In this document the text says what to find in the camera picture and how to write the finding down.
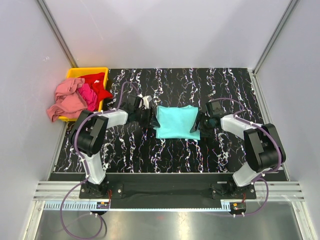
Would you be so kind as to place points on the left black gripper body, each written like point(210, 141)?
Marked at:
point(147, 118)

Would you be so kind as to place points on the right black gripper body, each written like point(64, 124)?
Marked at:
point(202, 123)

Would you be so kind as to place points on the teal t-shirt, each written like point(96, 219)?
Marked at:
point(176, 122)

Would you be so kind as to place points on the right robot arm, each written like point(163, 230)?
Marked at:
point(264, 152)

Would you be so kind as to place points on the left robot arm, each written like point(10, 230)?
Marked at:
point(88, 135)

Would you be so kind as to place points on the red t-shirt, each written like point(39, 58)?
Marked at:
point(96, 83)

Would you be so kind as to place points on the magenta t-shirt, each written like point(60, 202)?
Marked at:
point(89, 96)

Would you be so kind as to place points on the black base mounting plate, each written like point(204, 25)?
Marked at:
point(192, 189)

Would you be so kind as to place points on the salmon pink t-shirt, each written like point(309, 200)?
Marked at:
point(68, 101)

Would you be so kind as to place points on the yellow plastic bin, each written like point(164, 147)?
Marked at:
point(84, 71)

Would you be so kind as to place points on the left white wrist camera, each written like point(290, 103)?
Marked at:
point(145, 101)

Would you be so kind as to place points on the slotted cable duct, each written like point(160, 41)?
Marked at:
point(100, 206)

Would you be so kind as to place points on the right aluminium frame post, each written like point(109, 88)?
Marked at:
point(275, 35)

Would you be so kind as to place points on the aluminium frame post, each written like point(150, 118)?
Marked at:
point(56, 32)
point(275, 35)

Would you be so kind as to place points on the left aluminium frame post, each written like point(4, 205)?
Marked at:
point(56, 32)

